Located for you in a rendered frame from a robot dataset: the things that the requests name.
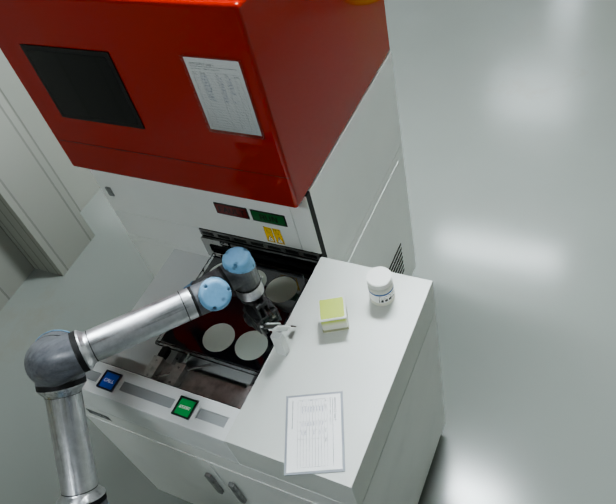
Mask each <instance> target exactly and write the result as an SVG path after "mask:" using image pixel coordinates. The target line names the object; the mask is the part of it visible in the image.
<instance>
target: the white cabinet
mask: <svg viewBox="0 0 616 504"><path fill-rule="evenodd" d="M84 406H85V412H86V416H87V417H88V418H89V419H90V420H91V421H92V422H93V423H94V424H95V425H96V426H97V427H98V428H99V429H100V430H101V431H102V432H103V433H104V434H105V435H106V436H107V437H108V438H109V439H110V440H111V441H112V442H113V443H114V444H115V445H116V446H117V447H118V448H119V449H120V450H121V451H122V452H123V453H124V455H125V456H126V457H127V458H128V459H129V460H130V461H131V462H132V463H133V464H134V465H135V466H136V467H137V468H138V469H139V470H140V471H141V472H142V473H143V474H144V475H145V476H146V477H147V478H148V479H149V480H150V481H151V482H152V483H153V484H154V485H155V486H156V487H157V488H158V489H159V490H162V491H164V492H166V493H169V494H171V495H173V496H176V497H178V498H181V499H183V500H185V501H188V502H190V503H192V504H344V503H341V502H339V501H336V500H333V499H331V498H328V497H325V496H323V495H320V494H318V493H315V492H312V491H310V490H307V489H304V488H302V487H299V486H297V485H294V484H291V483H289V482H286V481H284V480H281V479H278V478H276V477H273V476H270V475H268V474H265V473H263V472H260V471H257V470H255V469H252V468H249V467H247V466H244V465H242V464H237V463H235V462H232V461H230V460H227V459H224V458H222V457H219V456H217V455H214V454H211V453H209V452H206V451H203V450H201V449H198V448H196V447H193V446H190V445H188V444H185V443H183V442H180V441H177V440H175V439H172V438H169V437H167V436H164V435H162V434H159V433H156V432H154V431H151V430H149V429H146V428H143V427H141V426H138V425H135V424H133V423H130V422H128V421H125V420H122V419H120V418H117V417H115V416H112V415H109V414H107V413H104V412H101V411H99V410H96V409H94V408H91V407H88V406H86V405H84ZM444 424H445V416H444V404H443V393H442V382H441V370H440V359H439V348H438V336H437V325H436V314H435V312H434V315H433V318H432V320H431V323H430V326H429V328H428V331H427V334H426V336H425V339H424V341H423V344H422V347H421V349H420V352H419V355H418V357H417V360H416V363H415V365H414V368H413V371H412V373H411V376H410V378H409V381H408V384H407V386H406V389H405V392H404V394H403V397H402V400H401V402H400V405H399V408H398V410H397V413H396V415H395V418H394V421H393V423H392V426H391V429H390V431H389V434H388V437H387V439H386V442H385V445H384V447H383V450H382V452H381V455H380V458H379V460H378V463H377V466H376V468H375V471H374V474H373V476H372V479H371V482H370V484H369V487H368V489H367V492H366V495H365V497H364V500H363V503H362V504H418V502H419V499H420V496H421V493H422V490H423V487H424V484H425V481H426V478H427V475H428V472H429V469H430V466H431V463H432V460H433V457H434V454H435V451H436V448H437V445H438V442H439V439H440V436H441V433H442V430H443V427H444Z"/></svg>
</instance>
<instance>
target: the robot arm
mask: <svg viewBox="0 0 616 504"><path fill-rule="evenodd" d="M262 278H263V277H262V276H261V275H259V272H258V270H257V267H256V265H255V261H254V259H253V258H252V256H251V254H250V252H249V251H248V250H247V249H246V248H244V247H233V248H230V249H229V250H227V251H226V253H225V254H224V255H223V257H222V264H221V265H219V266H218V267H217V268H215V269H213V270H212V271H210V272H208V273H206V274H205V275H203V276H201V277H200V278H198V279H196V280H194V281H191V282H190V284H188V285H187V286H185V287H184V288H183V289H182V290H180V291H177V292H175V293H173V294H170V295H168V296H166V297H163V298H161V299H159V300H156V301H154V302H152V303H149V304H147V305H145V306H142V307H140V308H138V309H135V310H133V311H131V312H128V313H126V314H124V315H121V316H119V317H116V318H114V319H112V320H109V321H107V322H105V323H102V324H100V325H98V326H95V327H93V328H91V329H88V330H86V331H84V332H81V331H78V330H74V331H72V332H69V331H66V330H51V331H48V332H46V333H44V334H42V335H41V336H39V337H38V338H37V339H36V341H35V342H34V343H33V344H32V345H31V346H30V347H29V349H28V350H27V352H26V355H25V359H24V368H25V371H26V374H27V375H28V377H29V378H30V379H31V380H32V381H33V382H34V384H35V389H36V393H37V394H39V395H41V396H42V397H43V398H44V400H45V406H46V411H47V417H48V423H49V428H50V434H51V440H52V445H53V451H54V456H55V462H56V468H57V473H58V479H59V485H60V490H61V495H60V497H59V498H58V500H57V501H56V504H109V503H108V500H107V494H106V490H105V488H104V487H103V486H101V485H99V484H98V481H97V475H96V469H95V464H94V458H93V452H92V446H91V441H90V435H89V429H88V424H87V418H86V412H85V406H84V401H83V395H82V387H83V386H84V385H85V383H86V382H87V379H86V373H85V372H88V371H90V370H92V369H93V368H94V366H95V364H96V363H97V362H99V361H101V360H103V359H106V358H108V357H110V356H112V355H115V354H117V353H119V352H121V351H124V350H126V349H128V348H130V347H133V346H135V345H137V344H139V343H142V342H144V341H146V340H148V339H151V338H153V337H155V336H157V335H160V334H162V333H164V332H166V331H169V330H171V329H173V328H175V327H178V326H180V325H182V324H184V323H187V322H189V321H191V320H193V319H196V318H198V317H200V316H203V315H205V314H207V313H210V312H212V311H219V310H222V309H224V308H225V307H226V306H227V305H228V304H229V302H230V300H231V297H232V292H233V293H234V294H235V295H236V296H237V297H238V298H239V299H240V300H241V302H242V303H243V304H245V305H244V308H243V310H242V311H243V312H244V315H243V317H244V321H245V322H246V324H247V325H248V326H250V327H253V328H254V329H255V330H256V331H258V332H260V333H261V334H263V335H264V336H265V337H266V338H268V337H267V335H266V334H268V333H269V332H270V331H269V330H268V329H261V328H260V326H261V325H262V324H266V323H277V322H279V321H280V320H282V319H281V316H280V314H279V311H278V309H277V308H276V307H275V306H274V305H273V304H272V302H271V301H270V299H269V298H267V297H266V296H265V294H266V292H265V289H264V285H263V282H262V280H261V279H262Z"/></svg>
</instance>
